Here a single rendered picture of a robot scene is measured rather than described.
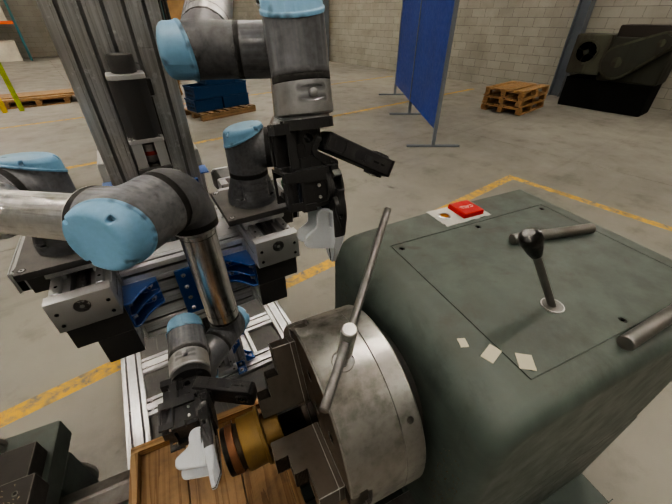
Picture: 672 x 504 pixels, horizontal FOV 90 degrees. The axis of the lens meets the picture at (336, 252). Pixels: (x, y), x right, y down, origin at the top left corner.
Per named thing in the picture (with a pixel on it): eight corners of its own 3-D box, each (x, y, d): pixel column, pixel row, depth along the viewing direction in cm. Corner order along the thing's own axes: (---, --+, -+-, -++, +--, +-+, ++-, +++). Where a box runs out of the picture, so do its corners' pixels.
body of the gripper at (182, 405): (171, 458, 56) (168, 397, 65) (223, 436, 59) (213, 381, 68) (157, 435, 52) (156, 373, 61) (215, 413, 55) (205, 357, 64)
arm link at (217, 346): (233, 362, 86) (225, 333, 79) (207, 401, 77) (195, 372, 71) (207, 354, 88) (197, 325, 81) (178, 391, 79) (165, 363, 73)
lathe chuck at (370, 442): (320, 359, 82) (328, 275, 60) (384, 504, 63) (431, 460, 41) (285, 372, 79) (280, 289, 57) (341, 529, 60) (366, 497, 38)
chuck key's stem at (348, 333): (345, 379, 50) (355, 338, 42) (332, 374, 50) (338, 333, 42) (349, 366, 52) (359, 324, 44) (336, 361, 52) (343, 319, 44)
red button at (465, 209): (465, 206, 86) (467, 199, 85) (482, 216, 81) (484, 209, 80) (446, 210, 84) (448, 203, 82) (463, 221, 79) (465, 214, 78)
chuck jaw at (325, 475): (334, 411, 56) (369, 483, 46) (335, 429, 58) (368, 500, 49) (269, 440, 52) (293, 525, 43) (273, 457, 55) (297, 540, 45)
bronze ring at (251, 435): (267, 387, 57) (213, 412, 54) (285, 439, 50) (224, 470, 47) (277, 414, 63) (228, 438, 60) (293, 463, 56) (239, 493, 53)
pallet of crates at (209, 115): (235, 105, 748) (228, 65, 702) (256, 110, 703) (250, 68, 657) (183, 114, 677) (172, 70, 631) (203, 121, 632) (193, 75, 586)
